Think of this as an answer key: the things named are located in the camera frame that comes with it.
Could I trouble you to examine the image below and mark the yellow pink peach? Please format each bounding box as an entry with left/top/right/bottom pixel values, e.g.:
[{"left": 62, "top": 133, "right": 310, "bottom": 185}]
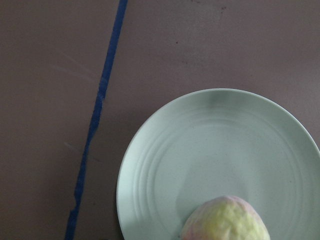
[{"left": 180, "top": 196, "right": 271, "bottom": 240}]

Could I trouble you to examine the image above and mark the green plate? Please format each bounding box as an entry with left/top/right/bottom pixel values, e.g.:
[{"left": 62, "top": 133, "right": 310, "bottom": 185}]
[{"left": 116, "top": 88, "right": 320, "bottom": 240}]

